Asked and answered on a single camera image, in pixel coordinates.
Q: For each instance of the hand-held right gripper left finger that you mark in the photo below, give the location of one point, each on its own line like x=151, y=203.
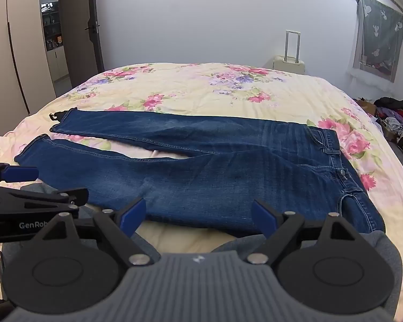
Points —
x=134, y=216

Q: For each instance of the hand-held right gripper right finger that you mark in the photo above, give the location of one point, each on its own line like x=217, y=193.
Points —
x=263, y=219

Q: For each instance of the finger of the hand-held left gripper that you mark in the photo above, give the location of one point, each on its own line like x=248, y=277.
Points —
x=20, y=173
x=53, y=197

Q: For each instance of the dark blue towel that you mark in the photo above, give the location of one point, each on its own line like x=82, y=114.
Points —
x=221, y=161

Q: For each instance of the person's grey clothing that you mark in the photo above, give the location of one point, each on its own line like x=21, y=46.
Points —
x=383, y=251

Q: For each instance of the beige wardrobe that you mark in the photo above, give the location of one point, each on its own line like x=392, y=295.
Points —
x=13, y=40

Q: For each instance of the hallway shelf unit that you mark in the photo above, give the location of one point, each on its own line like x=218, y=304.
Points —
x=52, y=37

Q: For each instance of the floral bed sheet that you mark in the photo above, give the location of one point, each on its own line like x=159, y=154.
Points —
x=194, y=87

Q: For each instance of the brown door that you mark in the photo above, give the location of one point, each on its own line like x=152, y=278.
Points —
x=79, y=33

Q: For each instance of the cardboard box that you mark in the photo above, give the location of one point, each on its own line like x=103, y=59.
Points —
x=367, y=107

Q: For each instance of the cream suitcase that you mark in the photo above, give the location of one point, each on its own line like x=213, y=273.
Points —
x=290, y=63

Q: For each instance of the pile of clothes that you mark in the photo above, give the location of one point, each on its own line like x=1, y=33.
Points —
x=394, y=112

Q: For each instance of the grey patterned curtain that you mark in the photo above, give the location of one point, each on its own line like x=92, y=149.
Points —
x=377, y=37

